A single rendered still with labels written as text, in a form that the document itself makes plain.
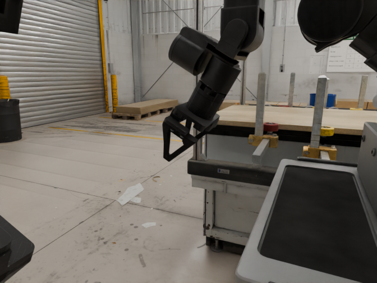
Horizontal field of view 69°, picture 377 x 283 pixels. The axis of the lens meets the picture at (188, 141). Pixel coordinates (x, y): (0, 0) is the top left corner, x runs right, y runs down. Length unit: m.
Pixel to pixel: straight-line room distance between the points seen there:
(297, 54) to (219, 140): 7.00
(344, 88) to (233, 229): 7.05
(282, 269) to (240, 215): 1.63
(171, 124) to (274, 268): 0.33
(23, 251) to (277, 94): 8.40
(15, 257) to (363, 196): 0.29
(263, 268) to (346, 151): 1.42
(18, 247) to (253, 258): 0.16
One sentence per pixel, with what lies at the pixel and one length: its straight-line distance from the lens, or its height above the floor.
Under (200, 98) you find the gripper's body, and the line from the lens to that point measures 0.49.
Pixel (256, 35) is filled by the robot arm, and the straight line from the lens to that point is 0.46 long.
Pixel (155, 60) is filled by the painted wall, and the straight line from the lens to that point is 9.77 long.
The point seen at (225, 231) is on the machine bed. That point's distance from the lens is 1.87.
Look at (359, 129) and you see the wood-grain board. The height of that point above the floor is 0.90.
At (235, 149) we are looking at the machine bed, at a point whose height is 0.73.
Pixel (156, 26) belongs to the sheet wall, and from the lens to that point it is 9.87.
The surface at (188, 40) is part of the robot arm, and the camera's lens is 0.51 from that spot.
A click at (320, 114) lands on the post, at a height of 0.98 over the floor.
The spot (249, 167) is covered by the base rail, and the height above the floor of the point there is 0.70.
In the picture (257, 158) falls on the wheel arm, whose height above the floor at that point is 0.84.
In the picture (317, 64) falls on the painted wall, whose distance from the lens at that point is 8.47.
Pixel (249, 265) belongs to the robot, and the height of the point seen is 1.04.
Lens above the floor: 1.16
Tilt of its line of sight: 14 degrees down
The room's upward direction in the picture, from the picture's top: straight up
